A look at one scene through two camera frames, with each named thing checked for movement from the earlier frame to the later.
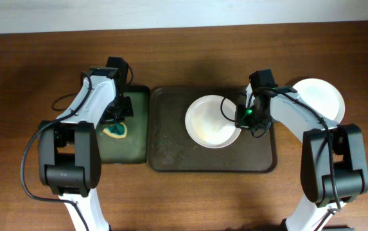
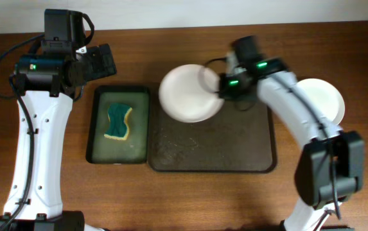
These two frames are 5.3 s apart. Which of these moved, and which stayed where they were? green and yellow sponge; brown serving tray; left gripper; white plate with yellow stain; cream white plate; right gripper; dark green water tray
Moved: right gripper; cream white plate; left gripper
Stayed: white plate with yellow stain; brown serving tray; dark green water tray; green and yellow sponge
